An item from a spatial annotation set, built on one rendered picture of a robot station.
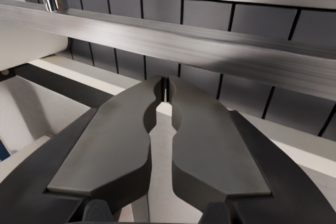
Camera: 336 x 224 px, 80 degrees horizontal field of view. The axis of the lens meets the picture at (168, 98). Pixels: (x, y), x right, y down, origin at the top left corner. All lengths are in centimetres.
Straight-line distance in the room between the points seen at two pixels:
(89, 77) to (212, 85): 12
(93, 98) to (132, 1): 18
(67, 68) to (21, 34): 5
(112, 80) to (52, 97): 21
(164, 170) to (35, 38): 28
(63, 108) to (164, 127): 17
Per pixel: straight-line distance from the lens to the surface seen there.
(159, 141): 33
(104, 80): 20
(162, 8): 18
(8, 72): 43
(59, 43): 27
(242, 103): 18
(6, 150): 69
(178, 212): 46
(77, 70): 23
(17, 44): 24
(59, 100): 38
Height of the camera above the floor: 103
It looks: 46 degrees down
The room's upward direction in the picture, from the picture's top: 132 degrees counter-clockwise
